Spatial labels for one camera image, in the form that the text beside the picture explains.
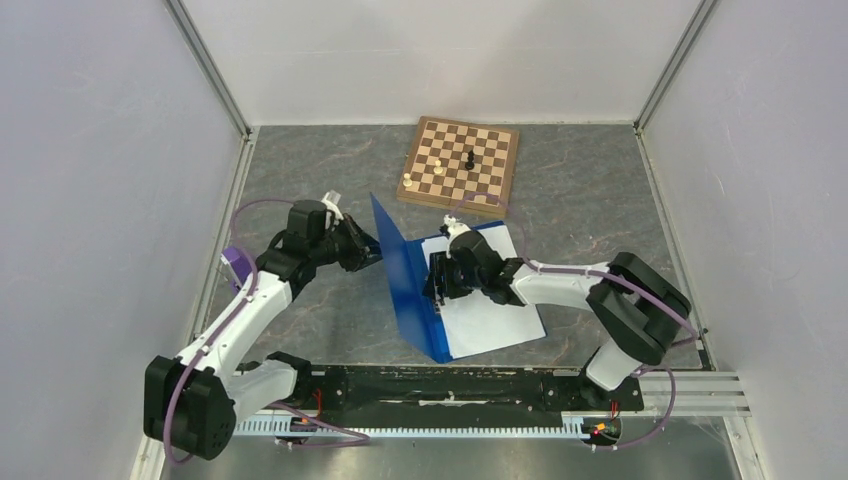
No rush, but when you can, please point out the purple cable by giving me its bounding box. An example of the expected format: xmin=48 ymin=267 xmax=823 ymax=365
xmin=445 ymin=192 xmax=700 ymax=452
xmin=162 ymin=198 xmax=372 ymax=465

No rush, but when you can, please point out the grey slotted cable duct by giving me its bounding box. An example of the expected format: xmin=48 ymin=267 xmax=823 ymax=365
xmin=233 ymin=412 xmax=590 ymax=440

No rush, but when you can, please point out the wooden chessboard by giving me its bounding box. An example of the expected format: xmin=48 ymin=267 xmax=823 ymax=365
xmin=396 ymin=116 xmax=520 ymax=219

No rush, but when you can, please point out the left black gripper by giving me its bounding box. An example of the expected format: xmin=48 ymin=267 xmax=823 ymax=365
xmin=311 ymin=214 xmax=393 ymax=273

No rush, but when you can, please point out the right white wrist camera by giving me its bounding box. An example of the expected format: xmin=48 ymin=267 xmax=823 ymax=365
xmin=439 ymin=214 xmax=471 ymax=243

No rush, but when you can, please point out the blue folder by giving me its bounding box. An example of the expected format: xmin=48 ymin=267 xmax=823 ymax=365
xmin=369 ymin=193 xmax=549 ymax=366

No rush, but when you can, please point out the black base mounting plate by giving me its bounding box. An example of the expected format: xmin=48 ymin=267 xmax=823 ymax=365
xmin=241 ymin=362 xmax=645 ymax=429

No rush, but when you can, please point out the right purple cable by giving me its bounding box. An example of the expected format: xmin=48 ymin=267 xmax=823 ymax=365
xmin=445 ymin=192 xmax=700 ymax=452

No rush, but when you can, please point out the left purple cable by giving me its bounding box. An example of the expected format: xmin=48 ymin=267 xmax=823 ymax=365
xmin=162 ymin=198 xmax=372 ymax=465

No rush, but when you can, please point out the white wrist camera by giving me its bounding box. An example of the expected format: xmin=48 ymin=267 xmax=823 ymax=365
xmin=439 ymin=214 xmax=471 ymax=243
xmin=321 ymin=190 xmax=343 ymax=225

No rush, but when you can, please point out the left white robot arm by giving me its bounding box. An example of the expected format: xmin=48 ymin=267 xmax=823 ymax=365
xmin=143 ymin=191 xmax=382 ymax=462

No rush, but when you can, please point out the black chess piece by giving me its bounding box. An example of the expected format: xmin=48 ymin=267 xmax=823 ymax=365
xmin=464 ymin=150 xmax=475 ymax=171

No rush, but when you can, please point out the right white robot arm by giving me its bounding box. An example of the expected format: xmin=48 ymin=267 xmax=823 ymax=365
xmin=422 ymin=230 xmax=698 ymax=408

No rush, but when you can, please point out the white paper stack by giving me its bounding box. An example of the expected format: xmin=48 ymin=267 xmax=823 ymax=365
xmin=419 ymin=223 xmax=547 ymax=360

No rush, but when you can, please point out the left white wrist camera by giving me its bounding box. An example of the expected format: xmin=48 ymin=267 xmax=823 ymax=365
xmin=321 ymin=190 xmax=343 ymax=225

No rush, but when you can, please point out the purple stapler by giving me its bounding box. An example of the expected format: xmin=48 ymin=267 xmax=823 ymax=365
xmin=220 ymin=246 xmax=258 ymax=294

